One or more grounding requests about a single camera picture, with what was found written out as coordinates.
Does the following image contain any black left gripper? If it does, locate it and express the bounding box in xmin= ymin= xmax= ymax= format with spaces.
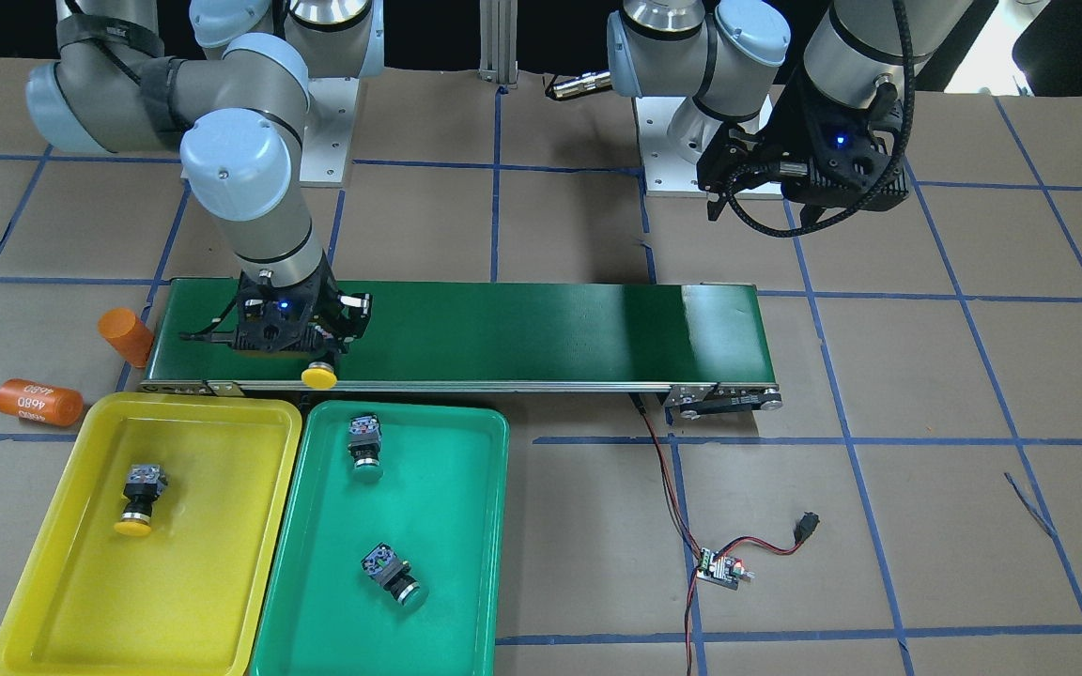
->
xmin=696 ymin=80 xmax=880 ymax=222

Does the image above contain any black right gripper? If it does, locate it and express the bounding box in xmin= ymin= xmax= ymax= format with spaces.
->
xmin=236 ymin=264 xmax=373 ymax=358

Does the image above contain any yellow push button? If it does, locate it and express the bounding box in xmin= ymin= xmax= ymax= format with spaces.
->
xmin=300 ymin=354 xmax=339 ymax=392
xmin=115 ymin=465 xmax=168 ymax=536

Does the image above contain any lone green push button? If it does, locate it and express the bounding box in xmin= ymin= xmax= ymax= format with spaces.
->
xmin=348 ymin=412 xmax=383 ymax=483

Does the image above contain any plain orange cylinder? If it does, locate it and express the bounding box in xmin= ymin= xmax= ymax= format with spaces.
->
xmin=96 ymin=307 xmax=155 ymax=369

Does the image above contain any orange cylinder with white numbers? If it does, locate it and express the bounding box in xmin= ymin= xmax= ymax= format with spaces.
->
xmin=0 ymin=379 xmax=85 ymax=427

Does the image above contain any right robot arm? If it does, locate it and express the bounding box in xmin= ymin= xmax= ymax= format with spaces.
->
xmin=25 ymin=1 xmax=383 ymax=361

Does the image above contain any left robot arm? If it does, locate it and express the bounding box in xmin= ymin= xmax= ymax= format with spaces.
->
xmin=607 ymin=1 xmax=967 ymax=238

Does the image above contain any green conveyor belt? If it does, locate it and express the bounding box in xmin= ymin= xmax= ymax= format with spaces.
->
xmin=141 ymin=278 xmax=782 ymax=419

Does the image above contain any green tray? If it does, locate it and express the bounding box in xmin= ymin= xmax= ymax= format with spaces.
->
xmin=250 ymin=401 xmax=509 ymax=675

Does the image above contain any yellow tray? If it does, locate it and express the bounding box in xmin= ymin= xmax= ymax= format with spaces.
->
xmin=0 ymin=393 xmax=303 ymax=675

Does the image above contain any black barrel power connector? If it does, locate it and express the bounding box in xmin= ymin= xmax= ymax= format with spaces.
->
xmin=793 ymin=511 xmax=820 ymax=547

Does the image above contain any small controller circuit board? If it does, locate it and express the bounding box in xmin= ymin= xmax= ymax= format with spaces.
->
xmin=695 ymin=548 xmax=754 ymax=591

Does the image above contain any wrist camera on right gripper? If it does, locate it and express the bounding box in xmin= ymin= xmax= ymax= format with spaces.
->
xmin=179 ymin=297 xmax=325 ymax=354

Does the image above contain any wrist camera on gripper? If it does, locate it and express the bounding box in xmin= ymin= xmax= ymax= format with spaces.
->
xmin=179 ymin=297 xmax=325 ymax=354
xmin=724 ymin=117 xmax=910 ymax=238

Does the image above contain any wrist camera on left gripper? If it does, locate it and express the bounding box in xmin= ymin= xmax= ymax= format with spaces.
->
xmin=724 ymin=117 xmax=910 ymax=238

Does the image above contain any aluminium frame post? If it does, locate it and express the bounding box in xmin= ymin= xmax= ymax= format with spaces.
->
xmin=478 ymin=0 xmax=518 ymax=88

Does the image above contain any red black power wire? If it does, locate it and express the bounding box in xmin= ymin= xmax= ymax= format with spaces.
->
xmin=630 ymin=394 xmax=800 ymax=676

